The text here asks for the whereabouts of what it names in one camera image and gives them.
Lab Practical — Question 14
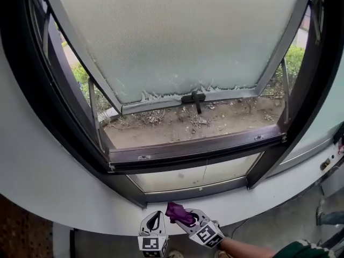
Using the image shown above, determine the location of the purple cloth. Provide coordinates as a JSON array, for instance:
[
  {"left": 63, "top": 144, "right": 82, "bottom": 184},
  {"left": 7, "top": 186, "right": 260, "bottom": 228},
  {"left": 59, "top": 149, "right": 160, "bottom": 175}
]
[{"left": 164, "top": 201, "right": 196, "bottom": 227}]

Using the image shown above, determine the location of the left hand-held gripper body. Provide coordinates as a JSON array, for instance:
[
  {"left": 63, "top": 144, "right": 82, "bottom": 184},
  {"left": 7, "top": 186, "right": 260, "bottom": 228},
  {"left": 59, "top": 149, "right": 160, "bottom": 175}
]
[{"left": 137, "top": 231, "right": 170, "bottom": 258}]

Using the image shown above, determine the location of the white water dispenser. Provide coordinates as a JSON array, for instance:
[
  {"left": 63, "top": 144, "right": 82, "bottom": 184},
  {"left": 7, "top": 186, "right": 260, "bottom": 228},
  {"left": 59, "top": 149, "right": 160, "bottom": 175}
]
[{"left": 321, "top": 168, "right": 344, "bottom": 198}]

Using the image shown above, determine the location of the white pull cord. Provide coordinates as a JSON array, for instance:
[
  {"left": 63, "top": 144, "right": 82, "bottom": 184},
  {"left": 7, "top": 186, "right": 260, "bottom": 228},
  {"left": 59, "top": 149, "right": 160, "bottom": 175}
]
[{"left": 198, "top": 157, "right": 209, "bottom": 191}]

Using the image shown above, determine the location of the person's right forearm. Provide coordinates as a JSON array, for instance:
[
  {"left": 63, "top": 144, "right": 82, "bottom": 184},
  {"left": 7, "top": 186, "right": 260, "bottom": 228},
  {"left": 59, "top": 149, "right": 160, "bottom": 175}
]
[{"left": 219, "top": 236, "right": 277, "bottom": 258}]

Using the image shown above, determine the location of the green sweatshirt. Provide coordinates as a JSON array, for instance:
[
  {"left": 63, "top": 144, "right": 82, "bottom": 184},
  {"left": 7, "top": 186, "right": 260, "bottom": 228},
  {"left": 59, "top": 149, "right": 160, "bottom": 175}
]
[{"left": 268, "top": 239, "right": 344, "bottom": 258}]

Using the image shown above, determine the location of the black window handle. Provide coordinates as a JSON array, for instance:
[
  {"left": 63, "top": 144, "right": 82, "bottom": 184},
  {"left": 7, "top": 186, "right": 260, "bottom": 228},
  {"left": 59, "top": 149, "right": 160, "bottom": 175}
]
[{"left": 181, "top": 90, "right": 206, "bottom": 115}]

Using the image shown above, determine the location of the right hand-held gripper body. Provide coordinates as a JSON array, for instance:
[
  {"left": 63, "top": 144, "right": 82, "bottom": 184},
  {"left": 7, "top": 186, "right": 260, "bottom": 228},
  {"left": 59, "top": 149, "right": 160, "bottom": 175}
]
[{"left": 188, "top": 219, "right": 226, "bottom": 249}]

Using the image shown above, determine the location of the black window frame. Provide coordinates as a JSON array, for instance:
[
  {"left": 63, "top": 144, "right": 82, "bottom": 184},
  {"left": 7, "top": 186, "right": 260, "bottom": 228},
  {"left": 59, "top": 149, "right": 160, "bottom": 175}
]
[{"left": 0, "top": 0, "right": 344, "bottom": 209}]

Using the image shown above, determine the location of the green hedge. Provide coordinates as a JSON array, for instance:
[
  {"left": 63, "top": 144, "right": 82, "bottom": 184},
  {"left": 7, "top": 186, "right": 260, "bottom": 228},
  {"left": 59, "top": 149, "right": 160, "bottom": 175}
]
[{"left": 266, "top": 44, "right": 306, "bottom": 99}]

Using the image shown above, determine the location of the frosted glass window sash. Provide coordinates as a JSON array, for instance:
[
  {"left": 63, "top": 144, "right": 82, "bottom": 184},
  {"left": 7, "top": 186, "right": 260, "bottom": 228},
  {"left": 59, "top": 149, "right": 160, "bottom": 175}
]
[{"left": 41, "top": 0, "right": 314, "bottom": 115}]

